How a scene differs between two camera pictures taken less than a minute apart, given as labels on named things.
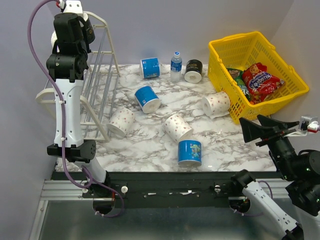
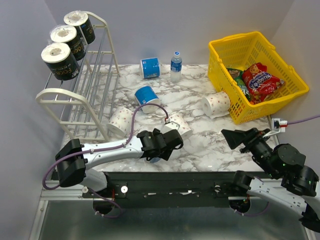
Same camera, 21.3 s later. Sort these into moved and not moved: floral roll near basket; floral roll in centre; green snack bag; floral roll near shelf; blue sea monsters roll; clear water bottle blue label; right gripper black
Moved: right gripper black; blue sea monsters roll
Not moved: green snack bag; clear water bottle blue label; floral roll in centre; floral roll near basket; floral roll near shelf
